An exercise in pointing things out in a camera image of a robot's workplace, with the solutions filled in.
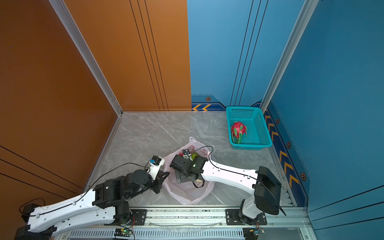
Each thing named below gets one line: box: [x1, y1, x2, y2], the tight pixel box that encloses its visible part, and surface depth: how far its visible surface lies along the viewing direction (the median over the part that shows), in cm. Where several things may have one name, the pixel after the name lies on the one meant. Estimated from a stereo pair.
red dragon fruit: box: [231, 121, 248, 144], surface depth 101 cm
